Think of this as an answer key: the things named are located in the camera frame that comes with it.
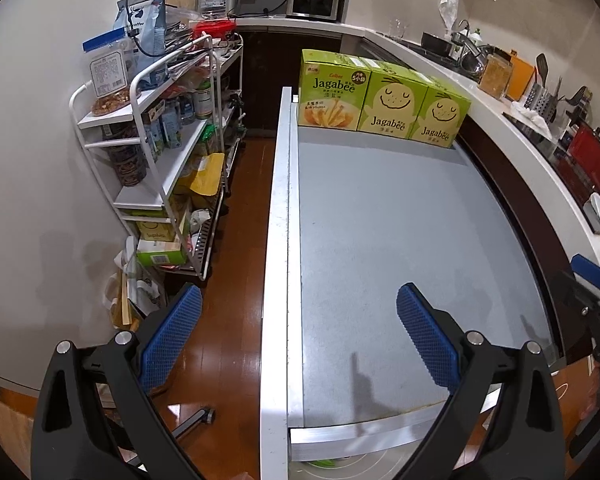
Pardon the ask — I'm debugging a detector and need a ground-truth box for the white round trash bin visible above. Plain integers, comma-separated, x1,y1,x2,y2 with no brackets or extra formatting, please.
289,442,419,480

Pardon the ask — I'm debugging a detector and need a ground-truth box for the red toolbox case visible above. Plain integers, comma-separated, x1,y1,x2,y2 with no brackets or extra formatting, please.
557,122,600,205

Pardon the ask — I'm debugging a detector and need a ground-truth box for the black white magazine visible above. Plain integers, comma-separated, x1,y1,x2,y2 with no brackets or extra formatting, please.
124,259,164,318

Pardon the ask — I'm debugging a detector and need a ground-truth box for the green white carton box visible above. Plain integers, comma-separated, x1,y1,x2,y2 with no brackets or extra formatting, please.
136,238,187,266

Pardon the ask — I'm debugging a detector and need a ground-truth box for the amber plastic container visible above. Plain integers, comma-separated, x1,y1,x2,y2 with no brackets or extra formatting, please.
479,54,513,100

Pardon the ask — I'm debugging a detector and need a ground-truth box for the right Jagabee face box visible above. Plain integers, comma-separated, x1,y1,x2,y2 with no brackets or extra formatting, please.
408,79,471,148

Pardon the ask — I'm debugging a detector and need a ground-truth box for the jagabee face box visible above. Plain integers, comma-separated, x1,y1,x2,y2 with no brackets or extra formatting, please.
358,58,428,139
408,79,471,148

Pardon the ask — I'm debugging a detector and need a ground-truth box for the yellow envelope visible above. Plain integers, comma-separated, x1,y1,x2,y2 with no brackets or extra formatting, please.
189,152,225,196

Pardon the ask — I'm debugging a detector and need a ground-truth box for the middle Jagabee face box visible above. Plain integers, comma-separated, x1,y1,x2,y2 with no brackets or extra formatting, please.
358,58,428,139

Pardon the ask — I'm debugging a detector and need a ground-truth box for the white metal storage rack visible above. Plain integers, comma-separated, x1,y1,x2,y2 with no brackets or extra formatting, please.
69,35,244,281

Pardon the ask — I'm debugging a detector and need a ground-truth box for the Jagabee box with fries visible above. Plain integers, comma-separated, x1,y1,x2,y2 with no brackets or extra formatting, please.
298,49,370,131

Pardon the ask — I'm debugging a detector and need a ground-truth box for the clear bag of nuts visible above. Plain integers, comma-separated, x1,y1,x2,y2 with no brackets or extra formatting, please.
82,27,138,117

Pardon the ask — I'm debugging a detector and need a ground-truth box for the blue white pouch bag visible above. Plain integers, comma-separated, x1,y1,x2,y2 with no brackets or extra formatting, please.
112,0,166,80

